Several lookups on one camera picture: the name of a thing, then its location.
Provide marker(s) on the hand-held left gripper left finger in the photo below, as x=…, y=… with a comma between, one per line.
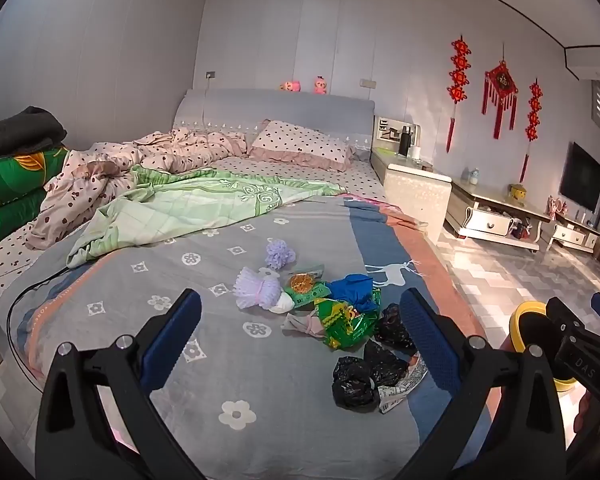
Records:
x=175, y=335

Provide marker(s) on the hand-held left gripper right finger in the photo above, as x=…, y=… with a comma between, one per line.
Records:
x=430, y=340

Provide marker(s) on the red bin with yellow rim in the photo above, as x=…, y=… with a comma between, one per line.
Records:
x=519, y=327

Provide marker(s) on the black plastic bag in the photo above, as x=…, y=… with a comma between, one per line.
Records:
x=394, y=327
x=385, y=362
x=352, y=385

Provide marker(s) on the blue rubber glove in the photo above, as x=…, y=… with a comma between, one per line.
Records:
x=352, y=287

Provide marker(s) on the person's right hand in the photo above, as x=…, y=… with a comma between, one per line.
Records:
x=581, y=412

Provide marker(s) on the printed paper leaflet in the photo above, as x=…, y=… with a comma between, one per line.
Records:
x=405, y=390

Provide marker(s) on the grey floral blanket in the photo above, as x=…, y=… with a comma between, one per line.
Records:
x=205, y=385

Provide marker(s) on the small white cabinet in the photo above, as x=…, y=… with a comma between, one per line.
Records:
x=572, y=235

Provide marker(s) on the green yellow snack bag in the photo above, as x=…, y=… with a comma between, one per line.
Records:
x=342, y=327

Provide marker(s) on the small ornaments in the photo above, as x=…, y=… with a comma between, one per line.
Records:
x=557, y=209

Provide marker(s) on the white crumpled tissue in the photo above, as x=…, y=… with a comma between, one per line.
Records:
x=283, y=304

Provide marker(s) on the white low cabinet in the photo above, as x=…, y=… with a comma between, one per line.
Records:
x=490, y=222

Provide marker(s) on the pink grey crumpled wrapper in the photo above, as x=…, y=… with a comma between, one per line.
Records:
x=305, y=325

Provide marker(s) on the yellow toy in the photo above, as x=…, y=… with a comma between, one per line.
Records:
x=518, y=193

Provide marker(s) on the purple mesh ball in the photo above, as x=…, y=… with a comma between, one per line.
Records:
x=278, y=255

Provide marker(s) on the light green quilt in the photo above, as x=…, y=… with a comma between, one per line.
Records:
x=190, y=205

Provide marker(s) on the black television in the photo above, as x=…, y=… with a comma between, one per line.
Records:
x=582, y=177

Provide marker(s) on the green packet with gold print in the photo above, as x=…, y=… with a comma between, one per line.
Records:
x=302, y=285

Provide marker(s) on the white bedside cabinet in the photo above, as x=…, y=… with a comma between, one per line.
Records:
x=415, y=195

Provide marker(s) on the clear plastic bottle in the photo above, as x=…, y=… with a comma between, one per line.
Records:
x=474, y=177

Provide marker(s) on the pink dotted duvet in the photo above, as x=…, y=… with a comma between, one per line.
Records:
x=190, y=147

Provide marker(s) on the white cup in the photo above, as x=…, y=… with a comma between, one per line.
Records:
x=416, y=152

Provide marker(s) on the white dotted bedsheet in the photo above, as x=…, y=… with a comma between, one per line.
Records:
x=260, y=166

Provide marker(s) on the black bottle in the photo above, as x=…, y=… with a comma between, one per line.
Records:
x=405, y=141

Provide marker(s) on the green patterned folded quilt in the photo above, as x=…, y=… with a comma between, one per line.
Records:
x=15, y=172
x=10, y=217

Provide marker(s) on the long red knot hanging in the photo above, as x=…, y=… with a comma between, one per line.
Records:
x=533, y=110
x=459, y=72

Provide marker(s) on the pink dotted pillow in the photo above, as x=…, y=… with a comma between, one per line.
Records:
x=300, y=142

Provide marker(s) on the red diamond knot hanging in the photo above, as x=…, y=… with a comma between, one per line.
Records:
x=501, y=82

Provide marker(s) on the grey bed headboard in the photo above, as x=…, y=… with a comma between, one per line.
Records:
x=280, y=105

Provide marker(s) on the dark folded cloth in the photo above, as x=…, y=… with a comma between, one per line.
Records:
x=20, y=130

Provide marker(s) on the pink plush toy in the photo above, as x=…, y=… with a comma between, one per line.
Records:
x=321, y=85
x=290, y=86

